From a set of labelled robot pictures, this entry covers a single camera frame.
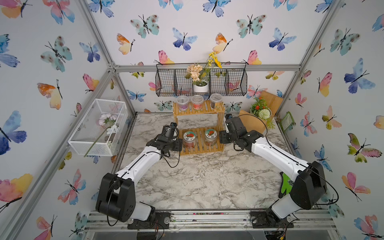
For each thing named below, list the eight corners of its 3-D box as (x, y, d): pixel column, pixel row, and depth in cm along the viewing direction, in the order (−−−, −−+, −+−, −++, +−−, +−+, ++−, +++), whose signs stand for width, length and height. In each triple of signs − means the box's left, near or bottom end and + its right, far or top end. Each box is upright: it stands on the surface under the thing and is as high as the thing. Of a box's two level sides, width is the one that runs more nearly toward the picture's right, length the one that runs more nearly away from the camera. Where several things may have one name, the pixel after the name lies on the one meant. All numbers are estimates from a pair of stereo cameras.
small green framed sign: (282, 131, 114) (288, 122, 106) (277, 119, 121) (283, 111, 114) (289, 131, 114) (295, 122, 106) (284, 119, 121) (289, 111, 114)
